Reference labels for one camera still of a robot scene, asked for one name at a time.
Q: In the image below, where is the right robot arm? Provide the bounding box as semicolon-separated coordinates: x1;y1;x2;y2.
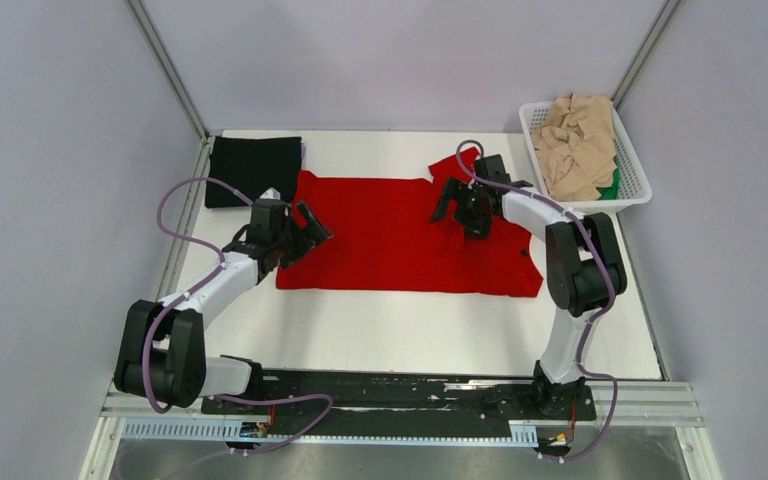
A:
431;155;627;418

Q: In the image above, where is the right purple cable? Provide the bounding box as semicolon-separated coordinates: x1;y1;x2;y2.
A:
454;139;620;463

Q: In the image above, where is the right frame post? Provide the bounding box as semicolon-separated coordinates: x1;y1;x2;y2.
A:
612;0;684;110

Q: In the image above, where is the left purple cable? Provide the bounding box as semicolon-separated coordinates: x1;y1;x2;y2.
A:
112;177;335;480

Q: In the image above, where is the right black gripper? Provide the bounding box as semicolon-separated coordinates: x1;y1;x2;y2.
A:
429;177;492;240

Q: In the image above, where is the red t shirt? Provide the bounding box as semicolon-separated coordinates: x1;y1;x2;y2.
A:
276;147;543;298

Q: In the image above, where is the green t shirt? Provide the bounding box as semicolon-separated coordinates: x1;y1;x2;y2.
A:
594;156;622;201

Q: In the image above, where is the left frame post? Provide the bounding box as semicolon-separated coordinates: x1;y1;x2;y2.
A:
124;0;209;144

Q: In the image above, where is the beige t shirt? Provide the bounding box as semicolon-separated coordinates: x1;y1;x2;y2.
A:
531;93;616;202

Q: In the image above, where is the aluminium frame rail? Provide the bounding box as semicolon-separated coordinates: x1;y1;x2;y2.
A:
80;369;721;479

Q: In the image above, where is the purple cable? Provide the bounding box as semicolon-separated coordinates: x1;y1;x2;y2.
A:
454;139;620;463
112;177;335;480

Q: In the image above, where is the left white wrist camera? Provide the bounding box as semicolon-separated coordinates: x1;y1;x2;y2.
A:
259;188;282;201

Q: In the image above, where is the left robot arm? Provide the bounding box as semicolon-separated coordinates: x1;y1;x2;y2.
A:
113;199;333;413

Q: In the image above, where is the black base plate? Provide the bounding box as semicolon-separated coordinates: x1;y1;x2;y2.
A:
201;369;596;438

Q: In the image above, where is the white plastic basket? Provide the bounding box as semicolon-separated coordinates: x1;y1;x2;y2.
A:
518;101;652;214

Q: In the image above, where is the frame post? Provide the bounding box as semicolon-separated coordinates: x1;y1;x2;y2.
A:
612;0;684;110
124;0;209;144

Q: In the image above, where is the folded black t shirt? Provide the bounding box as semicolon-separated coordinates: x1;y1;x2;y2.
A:
209;137;303;203

